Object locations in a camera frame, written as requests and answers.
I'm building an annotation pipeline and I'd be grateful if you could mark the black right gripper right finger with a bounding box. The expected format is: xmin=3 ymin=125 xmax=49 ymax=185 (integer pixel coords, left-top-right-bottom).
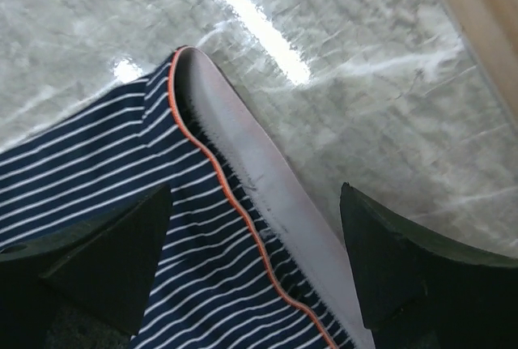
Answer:
xmin=340 ymin=183 xmax=517 ymax=348

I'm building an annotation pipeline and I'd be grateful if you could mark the navy striped underwear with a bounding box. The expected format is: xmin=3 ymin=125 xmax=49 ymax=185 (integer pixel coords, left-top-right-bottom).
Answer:
xmin=1 ymin=46 xmax=374 ymax=348

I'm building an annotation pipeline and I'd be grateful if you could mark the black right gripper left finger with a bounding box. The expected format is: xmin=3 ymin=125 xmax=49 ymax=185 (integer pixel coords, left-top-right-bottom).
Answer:
xmin=1 ymin=185 xmax=172 ymax=348

